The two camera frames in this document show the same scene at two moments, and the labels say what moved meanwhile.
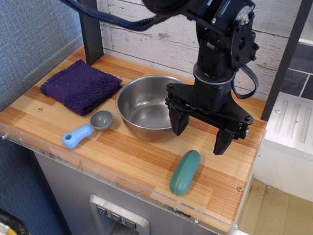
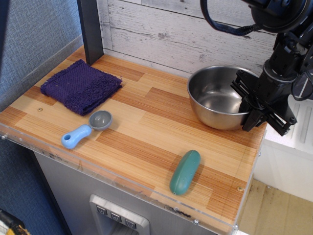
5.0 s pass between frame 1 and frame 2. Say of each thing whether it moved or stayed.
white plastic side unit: stayed
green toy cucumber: stayed
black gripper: moved
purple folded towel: stayed
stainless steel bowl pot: moved
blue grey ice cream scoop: stayed
